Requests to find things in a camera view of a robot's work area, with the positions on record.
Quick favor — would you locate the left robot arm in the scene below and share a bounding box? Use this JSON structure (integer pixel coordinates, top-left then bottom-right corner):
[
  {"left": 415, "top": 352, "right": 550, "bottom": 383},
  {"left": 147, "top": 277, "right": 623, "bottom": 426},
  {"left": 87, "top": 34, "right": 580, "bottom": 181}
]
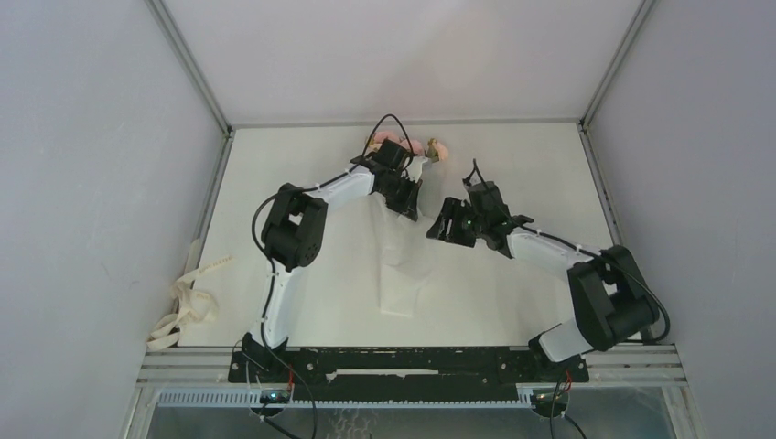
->
[{"left": 250, "top": 140, "right": 428, "bottom": 381}]

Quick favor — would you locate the right circuit board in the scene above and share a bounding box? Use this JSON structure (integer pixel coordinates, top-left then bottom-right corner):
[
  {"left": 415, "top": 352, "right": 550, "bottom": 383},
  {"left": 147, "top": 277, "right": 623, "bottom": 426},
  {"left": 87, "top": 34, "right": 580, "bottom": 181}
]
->
[{"left": 531, "top": 389, "right": 570, "bottom": 406}]

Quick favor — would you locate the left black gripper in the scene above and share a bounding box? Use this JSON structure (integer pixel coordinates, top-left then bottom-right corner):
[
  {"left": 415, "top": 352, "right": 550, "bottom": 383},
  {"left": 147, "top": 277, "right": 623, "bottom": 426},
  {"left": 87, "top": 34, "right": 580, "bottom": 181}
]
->
[{"left": 378, "top": 174, "right": 422, "bottom": 221}]

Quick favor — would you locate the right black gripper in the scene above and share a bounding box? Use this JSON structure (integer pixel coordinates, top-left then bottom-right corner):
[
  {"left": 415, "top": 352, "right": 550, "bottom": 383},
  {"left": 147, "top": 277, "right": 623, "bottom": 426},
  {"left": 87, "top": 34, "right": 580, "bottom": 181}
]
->
[{"left": 426, "top": 197, "right": 488, "bottom": 248}]

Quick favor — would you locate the pink flower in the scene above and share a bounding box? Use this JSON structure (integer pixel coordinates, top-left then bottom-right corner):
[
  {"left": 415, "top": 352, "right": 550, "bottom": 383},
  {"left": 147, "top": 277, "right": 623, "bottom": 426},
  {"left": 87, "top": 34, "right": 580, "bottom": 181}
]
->
[{"left": 426, "top": 138, "right": 449, "bottom": 163}]

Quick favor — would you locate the left circuit board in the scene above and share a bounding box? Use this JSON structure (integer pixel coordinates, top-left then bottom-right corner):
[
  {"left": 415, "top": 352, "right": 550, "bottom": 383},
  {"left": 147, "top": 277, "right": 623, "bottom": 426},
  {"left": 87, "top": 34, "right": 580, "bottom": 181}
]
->
[{"left": 259, "top": 391, "right": 292, "bottom": 405}]

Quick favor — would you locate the pink flower one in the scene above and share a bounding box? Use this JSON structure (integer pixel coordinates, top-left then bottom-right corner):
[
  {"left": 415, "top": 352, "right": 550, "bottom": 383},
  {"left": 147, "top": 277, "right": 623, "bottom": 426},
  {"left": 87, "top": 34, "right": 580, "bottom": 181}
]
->
[{"left": 409, "top": 140, "right": 426, "bottom": 156}]

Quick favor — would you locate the circuit board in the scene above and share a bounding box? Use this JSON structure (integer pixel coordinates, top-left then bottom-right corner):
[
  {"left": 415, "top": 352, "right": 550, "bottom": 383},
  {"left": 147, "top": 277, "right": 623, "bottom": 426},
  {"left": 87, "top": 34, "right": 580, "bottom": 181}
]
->
[
  {"left": 531, "top": 389, "right": 570, "bottom": 406},
  {"left": 259, "top": 391, "right": 292, "bottom": 405}
]

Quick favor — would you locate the cream ribbon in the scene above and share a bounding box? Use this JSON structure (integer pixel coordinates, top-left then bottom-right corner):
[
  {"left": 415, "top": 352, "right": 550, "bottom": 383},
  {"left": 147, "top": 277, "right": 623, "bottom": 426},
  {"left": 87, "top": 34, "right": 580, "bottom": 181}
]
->
[{"left": 145, "top": 238, "right": 234, "bottom": 352}]

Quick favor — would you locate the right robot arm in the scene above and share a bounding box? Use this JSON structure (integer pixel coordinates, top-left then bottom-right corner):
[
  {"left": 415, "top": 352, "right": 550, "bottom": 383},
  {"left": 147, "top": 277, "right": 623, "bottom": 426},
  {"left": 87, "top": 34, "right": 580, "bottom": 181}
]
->
[{"left": 426, "top": 181, "right": 663, "bottom": 380}]

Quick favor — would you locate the pink flower two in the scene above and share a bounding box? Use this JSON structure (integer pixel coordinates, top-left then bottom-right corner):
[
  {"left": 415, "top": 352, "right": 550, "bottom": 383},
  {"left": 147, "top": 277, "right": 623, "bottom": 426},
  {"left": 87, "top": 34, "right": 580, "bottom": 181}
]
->
[{"left": 367, "top": 131, "right": 401, "bottom": 151}]

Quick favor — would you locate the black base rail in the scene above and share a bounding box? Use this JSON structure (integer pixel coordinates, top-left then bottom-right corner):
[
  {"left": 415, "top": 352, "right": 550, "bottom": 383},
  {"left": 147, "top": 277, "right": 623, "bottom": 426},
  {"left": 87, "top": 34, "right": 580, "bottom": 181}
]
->
[{"left": 227, "top": 345, "right": 589, "bottom": 403}]

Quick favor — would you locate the white wrapping paper sheet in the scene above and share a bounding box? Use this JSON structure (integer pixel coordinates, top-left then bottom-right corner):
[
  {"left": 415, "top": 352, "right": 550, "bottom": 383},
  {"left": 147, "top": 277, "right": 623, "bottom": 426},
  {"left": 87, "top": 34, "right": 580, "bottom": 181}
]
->
[{"left": 346, "top": 158, "right": 456, "bottom": 317}]

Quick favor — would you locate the white slotted cable duct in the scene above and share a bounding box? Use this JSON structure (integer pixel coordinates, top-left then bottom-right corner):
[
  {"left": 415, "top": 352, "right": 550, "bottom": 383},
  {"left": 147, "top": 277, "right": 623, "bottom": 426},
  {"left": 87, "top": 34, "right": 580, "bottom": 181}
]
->
[{"left": 156, "top": 389, "right": 534, "bottom": 409}]

